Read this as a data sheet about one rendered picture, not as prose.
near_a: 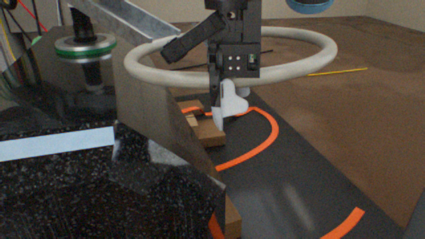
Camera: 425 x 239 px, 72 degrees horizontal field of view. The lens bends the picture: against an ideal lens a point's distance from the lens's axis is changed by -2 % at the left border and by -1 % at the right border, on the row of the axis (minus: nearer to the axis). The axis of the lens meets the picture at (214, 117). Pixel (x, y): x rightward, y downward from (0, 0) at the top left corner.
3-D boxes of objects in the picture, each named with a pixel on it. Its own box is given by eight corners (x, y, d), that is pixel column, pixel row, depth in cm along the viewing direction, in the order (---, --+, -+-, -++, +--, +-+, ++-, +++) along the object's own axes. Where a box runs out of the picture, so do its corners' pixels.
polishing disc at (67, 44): (60, 54, 97) (58, 50, 96) (52, 40, 113) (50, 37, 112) (122, 44, 107) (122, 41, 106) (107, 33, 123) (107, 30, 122)
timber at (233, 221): (241, 236, 135) (242, 218, 129) (217, 245, 131) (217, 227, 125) (215, 194, 159) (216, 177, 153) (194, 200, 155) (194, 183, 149)
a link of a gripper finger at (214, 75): (219, 109, 46) (218, 51, 44) (209, 109, 46) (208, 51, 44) (223, 103, 50) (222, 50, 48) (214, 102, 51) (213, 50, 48)
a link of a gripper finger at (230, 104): (247, 137, 48) (248, 79, 46) (211, 135, 49) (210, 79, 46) (248, 131, 51) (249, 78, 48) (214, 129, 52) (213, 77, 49)
